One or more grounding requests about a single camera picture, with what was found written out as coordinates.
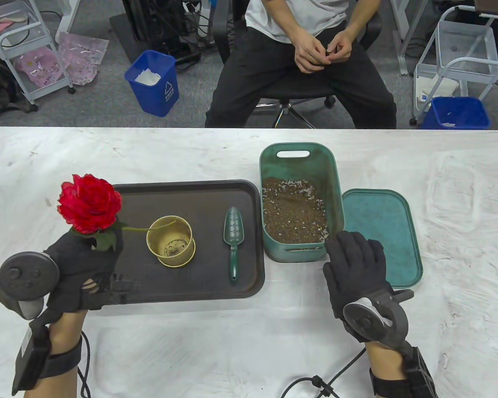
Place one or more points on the person's right hand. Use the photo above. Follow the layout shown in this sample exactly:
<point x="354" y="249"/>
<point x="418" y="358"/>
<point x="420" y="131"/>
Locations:
<point x="357" y="269"/>

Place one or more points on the person's left hand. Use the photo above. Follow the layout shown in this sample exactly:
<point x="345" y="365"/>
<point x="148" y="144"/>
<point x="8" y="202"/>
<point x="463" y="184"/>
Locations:
<point x="79" y="265"/>

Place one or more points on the red artificial rose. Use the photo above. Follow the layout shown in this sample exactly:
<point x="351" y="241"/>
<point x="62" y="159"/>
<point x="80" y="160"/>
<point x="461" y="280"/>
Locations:
<point x="89" y="203"/>

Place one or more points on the brown potting mix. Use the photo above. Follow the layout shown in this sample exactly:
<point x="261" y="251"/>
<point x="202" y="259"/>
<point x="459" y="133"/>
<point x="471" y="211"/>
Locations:
<point x="294" y="211"/>

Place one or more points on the green plastic trowel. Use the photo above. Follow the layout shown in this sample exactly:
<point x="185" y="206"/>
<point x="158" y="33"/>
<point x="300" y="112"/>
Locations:
<point x="233" y="226"/>

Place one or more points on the person's left forearm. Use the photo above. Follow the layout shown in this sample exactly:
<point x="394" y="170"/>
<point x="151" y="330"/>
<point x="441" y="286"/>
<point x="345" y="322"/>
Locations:
<point x="64" y="331"/>

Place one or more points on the green plastic bin lid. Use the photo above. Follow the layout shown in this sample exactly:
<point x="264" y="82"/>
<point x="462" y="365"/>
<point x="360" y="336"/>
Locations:
<point x="390" y="236"/>

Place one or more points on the grey handheld controller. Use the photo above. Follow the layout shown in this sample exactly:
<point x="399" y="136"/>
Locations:
<point x="20" y="277"/>
<point x="369" y="319"/>

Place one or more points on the yellow ribbed flower pot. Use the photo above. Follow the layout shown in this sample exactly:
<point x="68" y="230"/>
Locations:
<point x="170" y="259"/>

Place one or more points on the green plastic bin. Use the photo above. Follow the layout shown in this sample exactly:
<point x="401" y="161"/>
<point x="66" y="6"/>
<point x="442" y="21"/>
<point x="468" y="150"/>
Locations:
<point x="299" y="166"/>

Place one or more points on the dark brown plastic tray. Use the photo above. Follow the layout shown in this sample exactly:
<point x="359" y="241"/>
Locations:
<point x="216" y="232"/>

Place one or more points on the black office chair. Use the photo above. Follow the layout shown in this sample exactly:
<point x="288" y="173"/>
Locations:
<point x="290" y="108"/>

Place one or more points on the blue waste bin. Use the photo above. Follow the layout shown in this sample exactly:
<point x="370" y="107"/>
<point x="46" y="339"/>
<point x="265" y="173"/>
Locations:
<point x="456" y="114"/>
<point x="153" y="93"/>

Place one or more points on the white crumpled paper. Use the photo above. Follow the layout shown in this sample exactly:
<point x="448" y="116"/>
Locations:
<point x="147" y="78"/>

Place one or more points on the pink plastic bag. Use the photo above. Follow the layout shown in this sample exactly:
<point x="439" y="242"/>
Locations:
<point x="39" y="66"/>
<point x="83" y="58"/>

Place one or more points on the black floor mat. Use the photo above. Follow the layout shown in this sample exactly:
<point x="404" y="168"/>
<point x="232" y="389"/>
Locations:
<point x="122" y="37"/>

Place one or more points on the black computer tower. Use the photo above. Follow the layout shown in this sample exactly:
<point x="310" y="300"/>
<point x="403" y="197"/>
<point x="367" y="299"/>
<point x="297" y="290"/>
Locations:
<point x="153" y="20"/>

